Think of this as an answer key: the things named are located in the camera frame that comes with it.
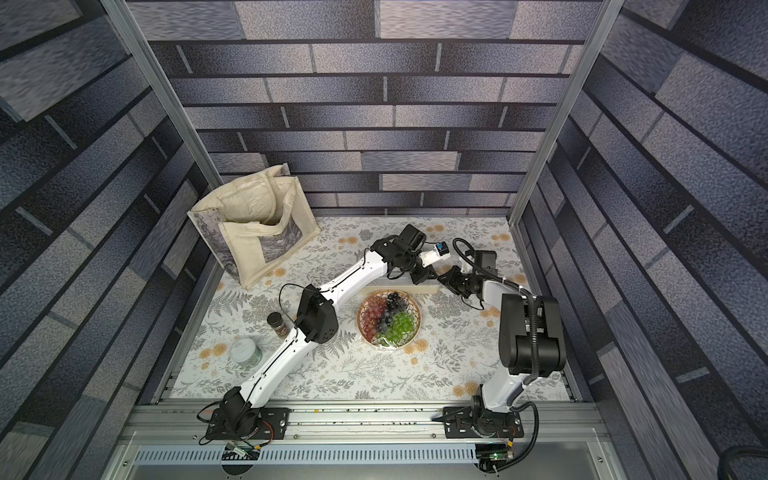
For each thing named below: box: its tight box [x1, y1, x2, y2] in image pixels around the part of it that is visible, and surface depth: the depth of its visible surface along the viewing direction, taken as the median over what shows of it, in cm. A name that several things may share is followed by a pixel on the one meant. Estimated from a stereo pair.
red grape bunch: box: [360, 296, 387, 342], surface depth 91 cm
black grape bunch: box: [381, 291, 408, 327], surface depth 92 cm
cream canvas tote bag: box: [187, 163, 321, 290], surface depth 96 cm
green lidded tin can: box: [230, 338, 263, 369], surface depth 82 cm
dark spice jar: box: [266, 311, 289, 338], surface depth 85 cm
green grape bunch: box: [377, 311, 416, 347], surface depth 89 cm
